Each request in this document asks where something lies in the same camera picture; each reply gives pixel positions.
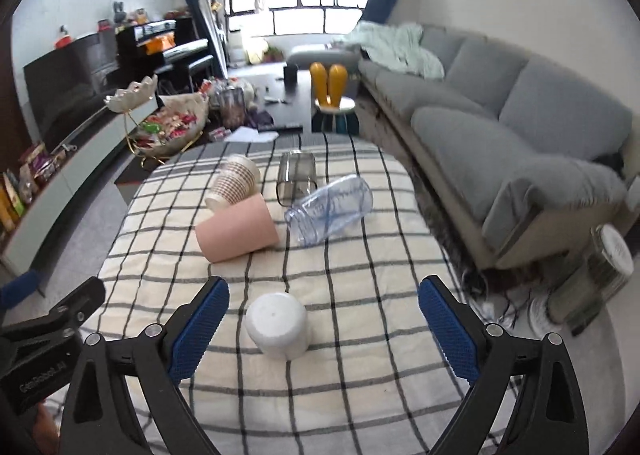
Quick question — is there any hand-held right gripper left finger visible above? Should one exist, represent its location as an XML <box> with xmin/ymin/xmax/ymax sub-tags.
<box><xmin>59</xmin><ymin>276</ymin><xmax>231</xmax><ymax>455</ymax></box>

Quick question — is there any yellow rabbit-ear stool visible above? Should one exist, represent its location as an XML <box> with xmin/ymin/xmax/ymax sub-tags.
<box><xmin>309</xmin><ymin>62</ymin><xmax>357</xmax><ymax>135</ymax></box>

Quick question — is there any light green blanket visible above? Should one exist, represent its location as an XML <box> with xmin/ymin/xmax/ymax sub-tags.
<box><xmin>344</xmin><ymin>21</ymin><xmax>446</xmax><ymax>81</ymax></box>

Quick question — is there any black television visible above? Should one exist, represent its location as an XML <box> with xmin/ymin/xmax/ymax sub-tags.
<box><xmin>22</xmin><ymin>32</ymin><xmax>123</xmax><ymax>146</ymax></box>

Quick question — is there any clear plastic jar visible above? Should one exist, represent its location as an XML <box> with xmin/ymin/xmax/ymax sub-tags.
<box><xmin>217</xmin><ymin>86</ymin><xmax>247</xmax><ymax>130</ymax></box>

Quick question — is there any white paper sheet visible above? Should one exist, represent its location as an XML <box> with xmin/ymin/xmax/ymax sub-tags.
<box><xmin>227</xmin><ymin>126</ymin><xmax>280</xmax><ymax>142</ymax></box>

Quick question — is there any grey sofa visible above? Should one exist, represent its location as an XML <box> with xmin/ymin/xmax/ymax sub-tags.
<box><xmin>357</xmin><ymin>22</ymin><xmax>632</xmax><ymax>271</ymax></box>

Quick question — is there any clear plastic bottle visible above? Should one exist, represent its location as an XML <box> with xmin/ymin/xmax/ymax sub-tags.
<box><xmin>284</xmin><ymin>174</ymin><xmax>373</xmax><ymax>248</ymax></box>

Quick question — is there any black piano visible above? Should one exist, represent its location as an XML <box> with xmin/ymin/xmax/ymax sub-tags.
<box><xmin>116</xmin><ymin>16</ymin><xmax>216</xmax><ymax>86</ymax></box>

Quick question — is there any clear grey cup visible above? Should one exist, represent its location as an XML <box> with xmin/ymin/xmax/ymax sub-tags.
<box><xmin>276</xmin><ymin>151</ymin><xmax>319</xmax><ymax>206</ymax></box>

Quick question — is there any grey ottoman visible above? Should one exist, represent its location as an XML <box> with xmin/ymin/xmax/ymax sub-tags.
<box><xmin>289</xmin><ymin>45</ymin><xmax>358</xmax><ymax>72</ymax></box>

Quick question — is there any black coffee table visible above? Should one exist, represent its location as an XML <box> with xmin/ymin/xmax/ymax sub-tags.
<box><xmin>240</xmin><ymin>69</ymin><xmax>313</xmax><ymax>133</ymax></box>

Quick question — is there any brown checked paper cup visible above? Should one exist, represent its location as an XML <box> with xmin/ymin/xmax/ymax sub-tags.
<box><xmin>204</xmin><ymin>154</ymin><xmax>261</xmax><ymax>211</ymax></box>

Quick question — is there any row of snack packets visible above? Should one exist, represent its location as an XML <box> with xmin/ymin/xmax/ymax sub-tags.
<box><xmin>0</xmin><ymin>142</ymin><xmax>68</xmax><ymax>236</ymax></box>

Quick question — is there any window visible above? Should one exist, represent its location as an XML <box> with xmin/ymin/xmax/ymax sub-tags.
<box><xmin>222</xmin><ymin>0</ymin><xmax>373</xmax><ymax>38</ymax></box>

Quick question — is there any checked white tablecloth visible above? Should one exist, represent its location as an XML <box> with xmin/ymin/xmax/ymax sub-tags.
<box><xmin>97</xmin><ymin>132</ymin><xmax>521</xmax><ymax>455</ymax></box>

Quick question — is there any snack-filled shell bowl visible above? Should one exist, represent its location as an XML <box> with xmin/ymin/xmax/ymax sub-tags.
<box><xmin>131</xmin><ymin>92</ymin><xmax>211</xmax><ymax>157</ymax></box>

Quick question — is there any white shell bowl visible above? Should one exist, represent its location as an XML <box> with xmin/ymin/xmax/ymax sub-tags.
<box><xmin>103</xmin><ymin>75</ymin><xmax>159</xmax><ymax>114</ymax></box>

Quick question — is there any white cup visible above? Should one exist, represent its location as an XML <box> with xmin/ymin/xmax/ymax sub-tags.
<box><xmin>244</xmin><ymin>291</ymin><xmax>311</xmax><ymax>361</ymax></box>

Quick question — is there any black piano bench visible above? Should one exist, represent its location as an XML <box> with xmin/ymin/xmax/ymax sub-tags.
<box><xmin>186</xmin><ymin>55</ymin><xmax>216</xmax><ymax>92</ymax></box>

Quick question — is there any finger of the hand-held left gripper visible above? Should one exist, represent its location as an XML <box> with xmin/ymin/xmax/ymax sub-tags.
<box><xmin>49</xmin><ymin>276</ymin><xmax>107</xmax><ymax>336</ymax></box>
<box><xmin>0</xmin><ymin>270</ymin><xmax>42</xmax><ymax>311</ymax></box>

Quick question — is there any pink cup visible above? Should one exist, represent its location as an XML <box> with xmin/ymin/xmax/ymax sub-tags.
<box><xmin>195</xmin><ymin>195</ymin><xmax>280</xmax><ymax>264</ymax></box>

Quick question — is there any person's left hand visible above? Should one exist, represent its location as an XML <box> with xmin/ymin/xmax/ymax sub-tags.
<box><xmin>31</xmin><ymin>405</ymin><xmax>67</xmax><ymax>452</ymax></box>

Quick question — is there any white floor heater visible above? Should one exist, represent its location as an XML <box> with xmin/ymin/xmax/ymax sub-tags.
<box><xmin>547</xmin><ymin>224</ymin><xmax>636</xmax><ymax>333</ymax></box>

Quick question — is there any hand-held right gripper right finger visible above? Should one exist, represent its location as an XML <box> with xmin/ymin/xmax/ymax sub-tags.
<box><xmin>418</xmin><ymin>275</ymin><xmax>591</xmax><ymax>455</ymax></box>

